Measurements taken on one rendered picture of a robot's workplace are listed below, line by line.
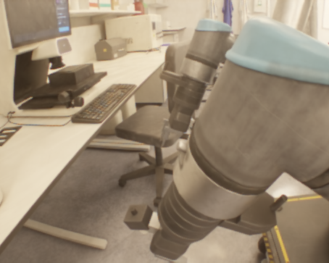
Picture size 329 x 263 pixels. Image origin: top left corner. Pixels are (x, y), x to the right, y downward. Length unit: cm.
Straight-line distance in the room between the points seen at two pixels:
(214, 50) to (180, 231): 43
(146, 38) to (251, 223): 239
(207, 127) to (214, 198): 6
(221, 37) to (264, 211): 43
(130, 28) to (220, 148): 245
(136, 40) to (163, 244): 239
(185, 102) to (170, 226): 38
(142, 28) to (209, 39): 199
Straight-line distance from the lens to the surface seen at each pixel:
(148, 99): 288
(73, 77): 102
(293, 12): 57
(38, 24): 110
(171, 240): 29
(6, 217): 56
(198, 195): 19
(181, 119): 59
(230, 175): 17
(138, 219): 31
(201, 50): 56
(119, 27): 262
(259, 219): 26
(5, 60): 110
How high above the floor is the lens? 108
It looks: 28 degrees down
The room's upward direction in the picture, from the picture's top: 4 degrees counter-clockwise
